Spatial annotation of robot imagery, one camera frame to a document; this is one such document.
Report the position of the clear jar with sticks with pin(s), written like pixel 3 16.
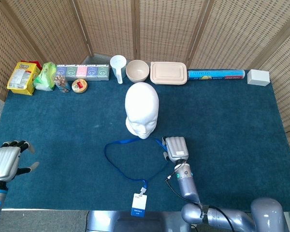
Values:
pixel 61 83

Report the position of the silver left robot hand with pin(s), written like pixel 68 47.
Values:
pixel 3 164

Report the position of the pastel five-colour box pack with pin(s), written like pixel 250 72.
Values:
pixel 82 72

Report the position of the beige lidded lunch box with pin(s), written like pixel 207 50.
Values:
pixel 168 72

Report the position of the white cardboard box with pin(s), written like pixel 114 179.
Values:
pixel 258 77

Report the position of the grey robot torso base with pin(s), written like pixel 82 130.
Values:
pixel 135 224

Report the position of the white plastic measuring cup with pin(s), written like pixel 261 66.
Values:
pixel 118 62

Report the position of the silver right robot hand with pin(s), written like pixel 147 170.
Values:
pixel 176 147

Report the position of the wicker folding screen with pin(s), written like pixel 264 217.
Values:
pixel 171 24

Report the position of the yellow snack bag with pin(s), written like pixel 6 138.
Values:
pixel 21 77

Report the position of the blue felt table mat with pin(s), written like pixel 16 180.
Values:
pixel 62 120

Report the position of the white foam mannequin head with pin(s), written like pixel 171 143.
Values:
pixel 141 104

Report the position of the round yellow tin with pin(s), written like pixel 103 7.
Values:
pixel 79 86

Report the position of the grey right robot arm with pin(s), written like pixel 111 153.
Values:
pixel 187 186

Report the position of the green snack bag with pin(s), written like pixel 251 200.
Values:
pixel 44 77

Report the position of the beige bowl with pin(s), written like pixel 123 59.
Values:
pixel 137 68
pixel 135 80

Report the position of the blue food wrap roll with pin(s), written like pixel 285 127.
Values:
pixel 215 75

